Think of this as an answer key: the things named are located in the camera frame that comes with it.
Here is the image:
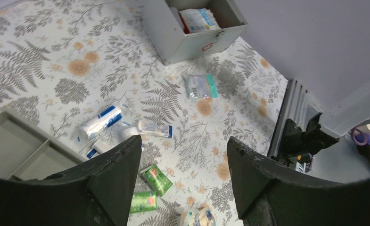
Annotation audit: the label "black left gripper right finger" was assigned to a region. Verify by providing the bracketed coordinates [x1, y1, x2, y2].
[227, 137, 370, 226]

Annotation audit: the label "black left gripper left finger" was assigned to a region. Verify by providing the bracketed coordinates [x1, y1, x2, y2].
[0, 135, 142, 226]

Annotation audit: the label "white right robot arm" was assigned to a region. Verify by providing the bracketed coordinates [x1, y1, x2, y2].
[268, 80, 370, 172]

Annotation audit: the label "green wind oil box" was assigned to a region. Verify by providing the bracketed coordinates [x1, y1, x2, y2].
[139, 164, 173, 196]

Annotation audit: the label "striped bandage packet stack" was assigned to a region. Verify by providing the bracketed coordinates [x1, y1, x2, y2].
[178, 205, 216, 226]

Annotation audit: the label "white bandage roll blue label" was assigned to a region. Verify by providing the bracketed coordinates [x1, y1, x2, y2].
[79, 105, 122, 140]

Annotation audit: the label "white blue small tube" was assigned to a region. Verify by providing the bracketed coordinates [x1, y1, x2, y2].
[137, 120, 173, 138]

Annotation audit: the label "grey plastic tray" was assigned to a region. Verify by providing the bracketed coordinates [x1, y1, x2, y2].
[0, 108, 86, 180]

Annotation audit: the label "clear bag teal item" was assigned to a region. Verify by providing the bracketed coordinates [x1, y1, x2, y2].
[184, 73, 219, 99]

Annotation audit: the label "grey metal box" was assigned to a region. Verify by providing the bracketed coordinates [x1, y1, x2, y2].
[142, 0, 248, 65]

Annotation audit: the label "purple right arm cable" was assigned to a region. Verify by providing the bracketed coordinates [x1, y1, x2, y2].
[350, 126, 370, 147]

